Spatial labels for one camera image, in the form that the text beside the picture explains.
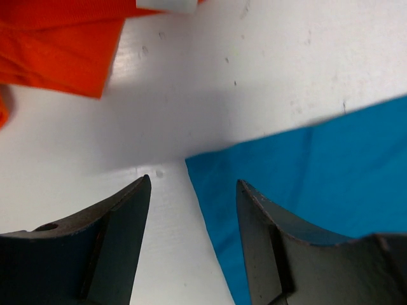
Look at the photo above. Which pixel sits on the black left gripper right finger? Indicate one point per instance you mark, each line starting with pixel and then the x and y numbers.
pixel 291 261

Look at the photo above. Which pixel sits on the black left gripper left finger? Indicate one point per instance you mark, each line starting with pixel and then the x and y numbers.
pixel 89 257

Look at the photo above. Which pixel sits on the blue t shirt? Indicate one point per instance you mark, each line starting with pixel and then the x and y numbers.
pixel 347 175

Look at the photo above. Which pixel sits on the crumpled orange t shirt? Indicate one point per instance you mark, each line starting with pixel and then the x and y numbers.
pixel 62 45

